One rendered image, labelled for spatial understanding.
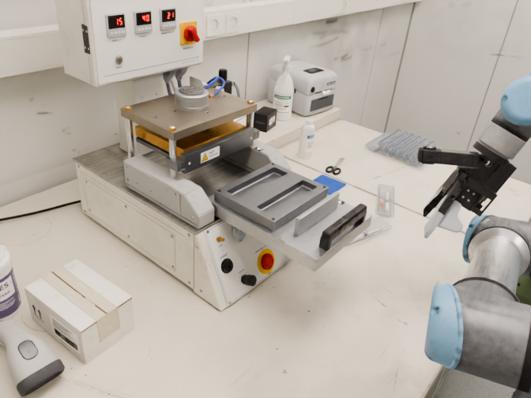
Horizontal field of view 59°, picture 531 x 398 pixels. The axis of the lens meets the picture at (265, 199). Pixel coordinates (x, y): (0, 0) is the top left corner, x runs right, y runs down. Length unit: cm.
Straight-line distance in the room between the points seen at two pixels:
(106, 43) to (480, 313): 89
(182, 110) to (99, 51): 21
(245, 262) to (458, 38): 251
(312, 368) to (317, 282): 26
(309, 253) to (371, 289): 33
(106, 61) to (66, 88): 40
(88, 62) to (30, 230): 49
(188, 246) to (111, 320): 22
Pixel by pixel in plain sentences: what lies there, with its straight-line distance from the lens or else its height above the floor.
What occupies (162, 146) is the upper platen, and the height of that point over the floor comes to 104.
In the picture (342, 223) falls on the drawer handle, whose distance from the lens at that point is 93.
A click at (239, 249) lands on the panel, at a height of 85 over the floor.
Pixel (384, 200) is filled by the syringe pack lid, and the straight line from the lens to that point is 152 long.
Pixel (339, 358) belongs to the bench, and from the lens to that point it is 102.
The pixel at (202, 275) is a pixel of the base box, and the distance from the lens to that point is 105.
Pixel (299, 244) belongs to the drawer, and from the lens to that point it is 91.
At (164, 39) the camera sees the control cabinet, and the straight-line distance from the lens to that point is 121.
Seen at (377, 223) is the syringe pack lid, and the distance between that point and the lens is 140.
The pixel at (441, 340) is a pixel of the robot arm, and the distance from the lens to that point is 72.
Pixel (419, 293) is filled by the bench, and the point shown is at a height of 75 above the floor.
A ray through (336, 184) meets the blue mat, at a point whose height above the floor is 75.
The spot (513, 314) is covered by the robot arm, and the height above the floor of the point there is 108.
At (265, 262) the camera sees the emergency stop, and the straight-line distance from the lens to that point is 113.
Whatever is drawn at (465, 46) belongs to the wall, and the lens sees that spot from 331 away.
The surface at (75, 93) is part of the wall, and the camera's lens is 152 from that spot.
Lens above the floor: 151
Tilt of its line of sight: 32 degrees down
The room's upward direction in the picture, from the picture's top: 5 degrees clockwise
